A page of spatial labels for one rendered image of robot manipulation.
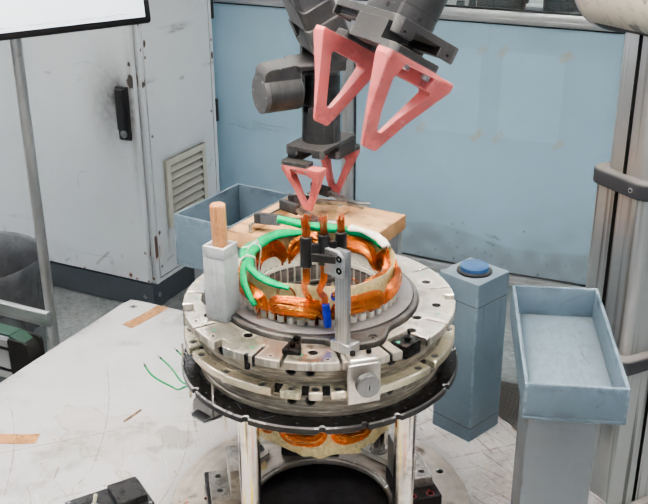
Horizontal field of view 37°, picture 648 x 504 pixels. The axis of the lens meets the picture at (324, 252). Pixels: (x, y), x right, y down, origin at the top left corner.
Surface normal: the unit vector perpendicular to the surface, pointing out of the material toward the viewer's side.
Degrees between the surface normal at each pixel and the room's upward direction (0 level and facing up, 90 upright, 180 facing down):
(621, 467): 90
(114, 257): 90
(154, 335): 0
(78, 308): 0
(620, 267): 90
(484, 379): 90
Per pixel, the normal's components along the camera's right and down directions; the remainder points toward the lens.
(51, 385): 0.00, -0.92
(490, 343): 0.69, 0.28
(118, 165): -0.44, 0.36
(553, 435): -0.12, 0.39
